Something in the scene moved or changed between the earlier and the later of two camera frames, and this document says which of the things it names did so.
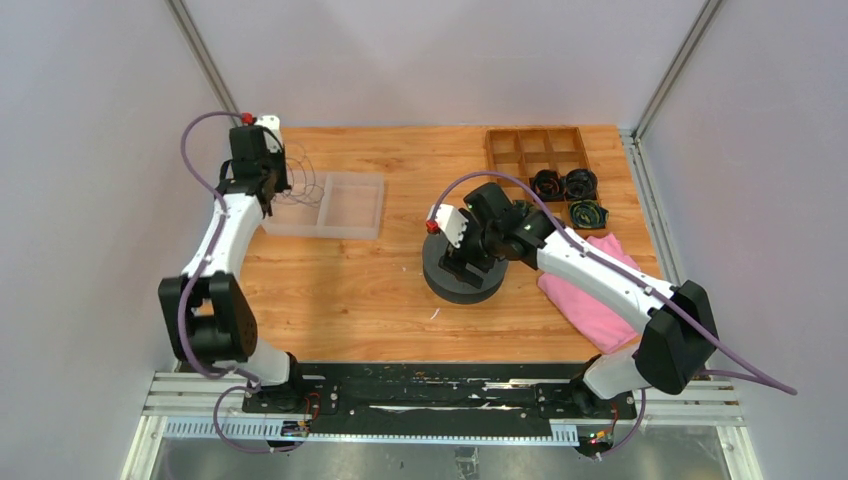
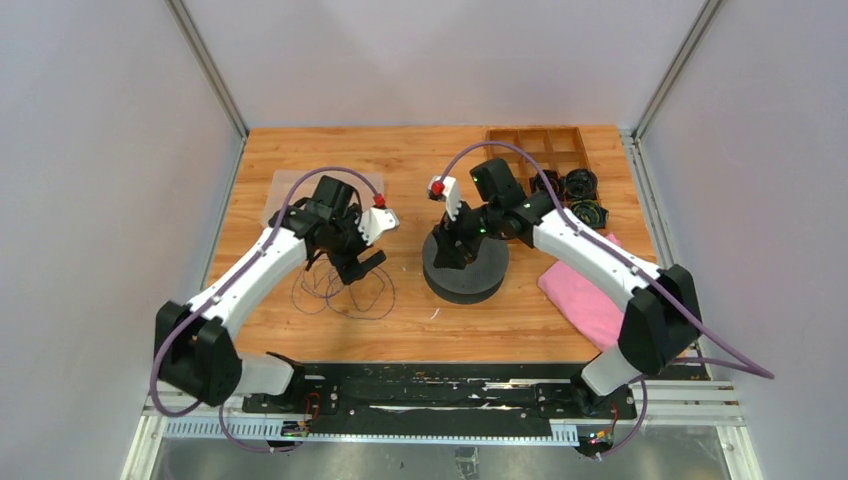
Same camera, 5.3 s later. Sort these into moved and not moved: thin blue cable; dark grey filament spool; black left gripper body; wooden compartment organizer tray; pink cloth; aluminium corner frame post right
Moved: thin blue cable; black left gripper body
Not moved: dark grey filament spool; aluminium corner frame post right; wooden compartment organizer tray; pink cloth
